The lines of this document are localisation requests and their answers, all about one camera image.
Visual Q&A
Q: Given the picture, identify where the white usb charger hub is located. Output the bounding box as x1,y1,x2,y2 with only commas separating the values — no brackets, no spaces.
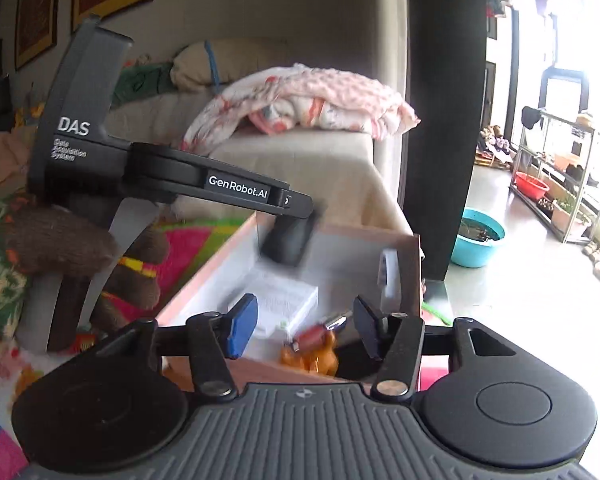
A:
377,248,402,301

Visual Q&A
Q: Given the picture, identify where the white small carton box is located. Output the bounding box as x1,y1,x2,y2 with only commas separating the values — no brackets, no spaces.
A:
228,266,318,341

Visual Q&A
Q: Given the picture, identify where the brown flocked cat figurine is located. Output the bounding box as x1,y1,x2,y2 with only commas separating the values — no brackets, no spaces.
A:
279,332,339,376

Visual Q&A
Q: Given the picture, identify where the red lighter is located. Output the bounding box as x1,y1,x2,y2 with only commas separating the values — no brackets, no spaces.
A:
290,324,329,353

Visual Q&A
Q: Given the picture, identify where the brown knitted gloved hand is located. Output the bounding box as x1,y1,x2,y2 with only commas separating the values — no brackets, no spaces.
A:
1,195,170,334

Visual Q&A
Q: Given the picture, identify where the pink cardboard box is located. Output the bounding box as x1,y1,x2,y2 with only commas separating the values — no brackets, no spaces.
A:
157,214,422,386

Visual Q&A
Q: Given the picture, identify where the green plush toy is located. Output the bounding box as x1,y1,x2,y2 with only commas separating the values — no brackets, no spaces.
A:
111,62,178,108

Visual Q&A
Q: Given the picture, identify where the beige covered sofa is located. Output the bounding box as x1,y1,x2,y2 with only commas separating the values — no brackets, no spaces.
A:
101,37,414,236

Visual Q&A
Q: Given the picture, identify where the pink floral blanket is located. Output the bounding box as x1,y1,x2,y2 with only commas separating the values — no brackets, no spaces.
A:
181,64,420,155

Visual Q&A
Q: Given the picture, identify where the blue plastic basin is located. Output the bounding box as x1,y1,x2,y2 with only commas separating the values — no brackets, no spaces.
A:
451,208,506,269

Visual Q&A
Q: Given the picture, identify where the framed picture left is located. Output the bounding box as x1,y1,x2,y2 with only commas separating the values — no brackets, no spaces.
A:
15,0,58,70

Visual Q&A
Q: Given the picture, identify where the red plastic basin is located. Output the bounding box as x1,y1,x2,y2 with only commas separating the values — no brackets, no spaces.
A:
514,171,550,202

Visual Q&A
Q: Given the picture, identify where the colourful duck play mat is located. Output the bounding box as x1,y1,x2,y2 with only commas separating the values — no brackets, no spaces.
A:
0,216,451,480

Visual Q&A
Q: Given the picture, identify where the metal balcony shelf rack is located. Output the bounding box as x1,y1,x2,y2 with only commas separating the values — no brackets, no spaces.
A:
509,106,600,246

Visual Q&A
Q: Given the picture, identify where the beige pillow with blue strap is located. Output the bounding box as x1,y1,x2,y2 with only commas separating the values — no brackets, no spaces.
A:
170,38,291,92

